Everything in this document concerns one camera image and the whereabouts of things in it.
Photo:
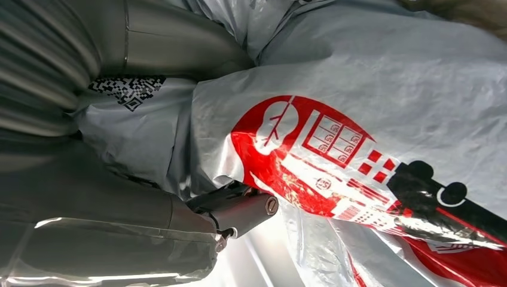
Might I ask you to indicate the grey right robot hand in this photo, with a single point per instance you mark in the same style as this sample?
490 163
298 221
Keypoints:
99 222

